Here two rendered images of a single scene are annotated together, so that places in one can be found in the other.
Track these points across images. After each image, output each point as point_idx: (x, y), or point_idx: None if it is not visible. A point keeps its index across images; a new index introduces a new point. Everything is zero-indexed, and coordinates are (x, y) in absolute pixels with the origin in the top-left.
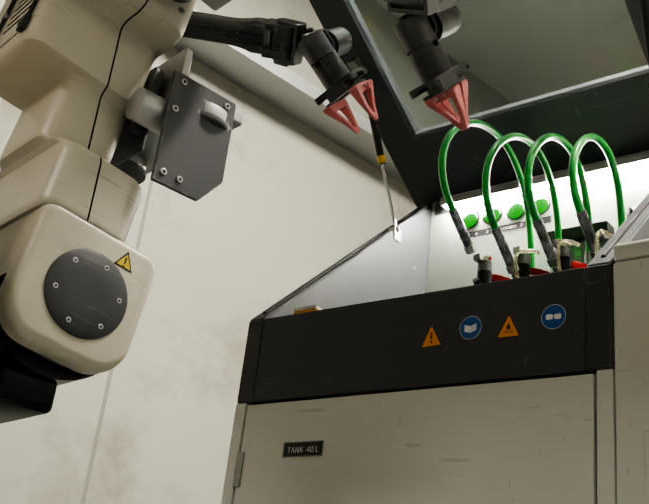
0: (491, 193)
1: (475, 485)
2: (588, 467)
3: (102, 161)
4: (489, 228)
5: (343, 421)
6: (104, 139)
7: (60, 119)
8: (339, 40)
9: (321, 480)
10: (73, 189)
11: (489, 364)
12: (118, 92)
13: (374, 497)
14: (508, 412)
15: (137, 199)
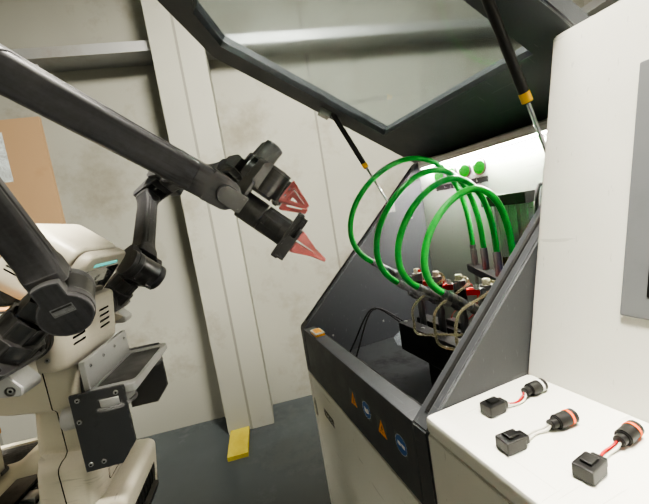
0: (445, 160)
1: None
2: None
3: (59, 472)
4: (451, 183)
5: (336, 416)
6: (72, 433)
7: (41, 441)
8: (265, 158)
9: (337, 441)
10: (50, 499)
11: (378, 445)
12: (61, 408)
13: (354, 473)
14: (392, 489)
15: (93, 475)
